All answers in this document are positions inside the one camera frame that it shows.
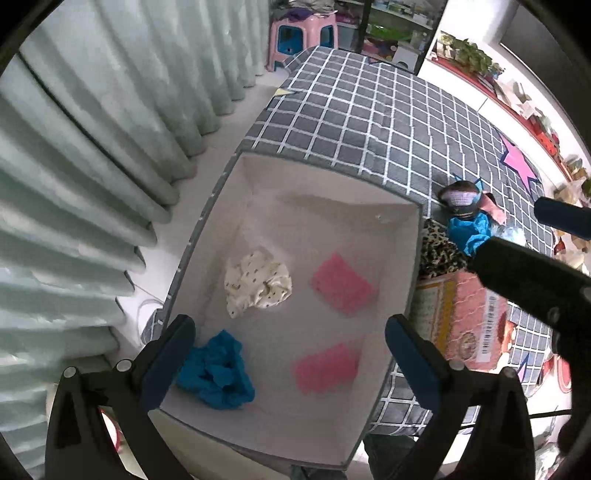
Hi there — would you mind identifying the blue fabric piece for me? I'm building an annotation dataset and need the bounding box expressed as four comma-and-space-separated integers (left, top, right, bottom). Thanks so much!
448, 211, 491, 257

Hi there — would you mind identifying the mint green curtain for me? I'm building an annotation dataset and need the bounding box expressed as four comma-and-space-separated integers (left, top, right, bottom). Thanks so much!
1, 1, 270, 479

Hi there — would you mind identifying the white polka dot scrunchie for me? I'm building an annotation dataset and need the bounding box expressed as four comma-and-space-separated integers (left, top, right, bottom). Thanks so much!
223, 250, 293, 318

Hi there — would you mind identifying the pink printed cardboard box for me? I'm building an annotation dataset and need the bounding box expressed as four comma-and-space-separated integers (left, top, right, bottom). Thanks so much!
409, 271, 515, 373

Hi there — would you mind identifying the grey checkered play mat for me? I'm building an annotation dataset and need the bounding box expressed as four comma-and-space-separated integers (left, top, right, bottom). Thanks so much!
241, 44, 562, 437

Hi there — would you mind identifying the pink plastic stool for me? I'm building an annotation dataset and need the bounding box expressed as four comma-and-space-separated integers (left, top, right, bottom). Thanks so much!
266, 13, 339, 72

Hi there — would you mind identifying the dark shelving unit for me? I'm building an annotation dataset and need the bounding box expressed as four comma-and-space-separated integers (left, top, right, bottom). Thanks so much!
335, 0, 448, 74

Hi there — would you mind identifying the green potted plant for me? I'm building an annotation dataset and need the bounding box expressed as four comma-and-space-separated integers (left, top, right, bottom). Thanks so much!
436, 33, 505, 79

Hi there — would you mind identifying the blue cloth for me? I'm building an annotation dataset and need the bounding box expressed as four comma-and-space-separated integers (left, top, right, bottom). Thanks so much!
176, 330, 256, 410

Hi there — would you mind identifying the grey fabric storage box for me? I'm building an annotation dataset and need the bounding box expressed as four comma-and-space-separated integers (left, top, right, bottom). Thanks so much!
161, 153, 422, 470

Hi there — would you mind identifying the leopard print scrunchie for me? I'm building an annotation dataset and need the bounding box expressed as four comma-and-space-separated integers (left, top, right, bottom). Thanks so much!
418, 219, 470, 280

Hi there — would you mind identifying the pink and black sock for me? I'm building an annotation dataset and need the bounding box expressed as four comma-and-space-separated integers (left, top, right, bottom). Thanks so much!
438, 179, 507, 225

